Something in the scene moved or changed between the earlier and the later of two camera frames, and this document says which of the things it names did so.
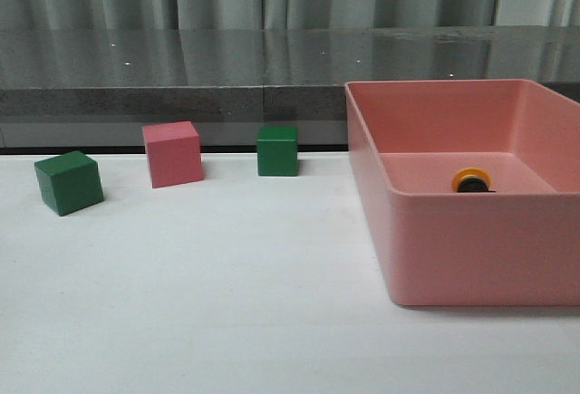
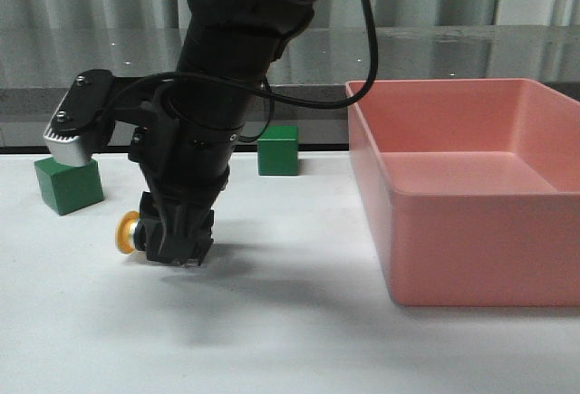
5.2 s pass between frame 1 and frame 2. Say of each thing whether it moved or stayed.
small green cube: stayed
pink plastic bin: stayed
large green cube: stayed
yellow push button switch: moved
